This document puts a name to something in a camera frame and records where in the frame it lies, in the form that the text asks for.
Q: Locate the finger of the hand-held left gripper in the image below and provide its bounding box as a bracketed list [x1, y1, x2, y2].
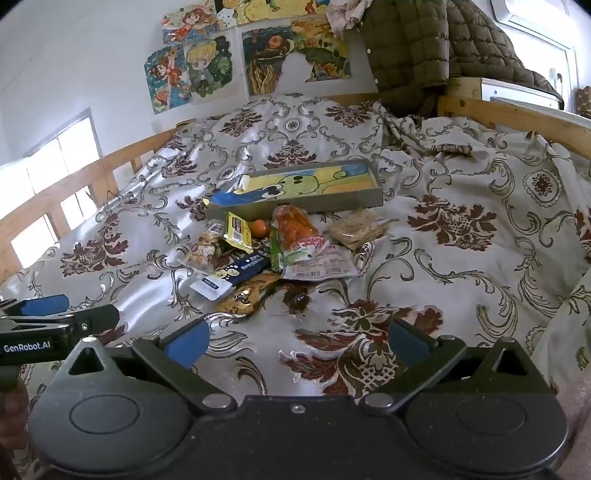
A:
[0, 294, 71, 317]
[0, 304, 119, 335]

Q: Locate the wooden bed frame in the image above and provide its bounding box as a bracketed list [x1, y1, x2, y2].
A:
[0, 76, 591, 283]

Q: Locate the window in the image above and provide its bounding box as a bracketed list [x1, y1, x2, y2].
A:
[0, 107, 103, 271]

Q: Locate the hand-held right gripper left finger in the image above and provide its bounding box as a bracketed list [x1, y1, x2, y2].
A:
[67, 318, 239, 415]

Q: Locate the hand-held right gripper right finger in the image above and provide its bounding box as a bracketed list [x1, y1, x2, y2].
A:
[360, 318, 537, 414]

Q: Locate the dark blue snack packet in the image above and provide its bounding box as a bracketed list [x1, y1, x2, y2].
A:
[189, 251, 271, 302]

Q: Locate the small cartoon wall poster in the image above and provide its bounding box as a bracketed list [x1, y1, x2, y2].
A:
[161, 0, 219, 45]

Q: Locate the clear nut snack packet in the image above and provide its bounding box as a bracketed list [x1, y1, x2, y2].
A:
[184, 222, 228, 274]

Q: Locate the gold snack packet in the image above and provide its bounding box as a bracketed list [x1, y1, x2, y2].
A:
[215, 271, 282, 317]

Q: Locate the torn colourful wall poster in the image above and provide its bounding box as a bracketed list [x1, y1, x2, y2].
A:
[240, 17, 352, 96]

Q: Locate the yellow snack bar packet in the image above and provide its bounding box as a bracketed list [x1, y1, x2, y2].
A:
[223, 211, 254, 253]

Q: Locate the green sausage stick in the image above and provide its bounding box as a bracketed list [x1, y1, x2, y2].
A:
[269, 226, 287, 274]

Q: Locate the white air conditioner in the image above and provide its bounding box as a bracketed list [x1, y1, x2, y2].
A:
[491, 0, 588, 48]

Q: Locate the grey tray with cartoon print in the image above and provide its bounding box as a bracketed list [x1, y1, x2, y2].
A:
[203, 159, 385, 222]

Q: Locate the yellow cartoon wall poster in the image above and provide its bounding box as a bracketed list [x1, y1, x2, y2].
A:
[215, 0, 334, 27]

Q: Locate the pale floral cloth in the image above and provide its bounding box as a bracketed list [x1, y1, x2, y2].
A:
[325, 0, 371, 34]

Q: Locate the clear rice cracker packet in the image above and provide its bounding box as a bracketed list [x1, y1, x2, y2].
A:
[329, 210, 391, 250]

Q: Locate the floral printed blanket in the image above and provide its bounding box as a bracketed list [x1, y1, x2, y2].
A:
[0, 92, 591, 480]

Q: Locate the red sausage stick packet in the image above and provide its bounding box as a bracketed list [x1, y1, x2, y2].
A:
[271, 205, 326, 259]

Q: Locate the blond cartoon character poster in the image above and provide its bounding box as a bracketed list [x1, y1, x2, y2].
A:
[185, 36, 237, 105]

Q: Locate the olive quilted jacket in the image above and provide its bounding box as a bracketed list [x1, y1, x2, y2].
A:
[360, 0, 565, 117]

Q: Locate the white packet with red label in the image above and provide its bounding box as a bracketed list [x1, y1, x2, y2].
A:
[281, 242, 362, 281]

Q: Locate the red-haired cartoon girl poster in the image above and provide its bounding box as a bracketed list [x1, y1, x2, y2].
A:
[144, 44, 193, 112]

